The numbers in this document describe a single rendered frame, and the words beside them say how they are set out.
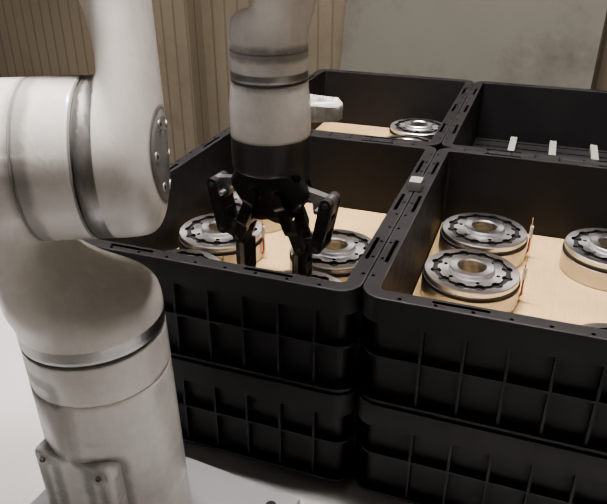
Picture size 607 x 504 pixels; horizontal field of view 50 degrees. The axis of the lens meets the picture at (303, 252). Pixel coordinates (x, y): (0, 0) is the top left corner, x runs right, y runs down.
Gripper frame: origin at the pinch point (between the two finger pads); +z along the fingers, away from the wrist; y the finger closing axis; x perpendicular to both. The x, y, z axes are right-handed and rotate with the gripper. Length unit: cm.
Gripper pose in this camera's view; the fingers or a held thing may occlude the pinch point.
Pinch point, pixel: (273, 264)
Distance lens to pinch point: 68.2
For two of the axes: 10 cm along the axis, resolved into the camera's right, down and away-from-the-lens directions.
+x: 4.3, -4.3, 7.9
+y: 9.0, 2.1, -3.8
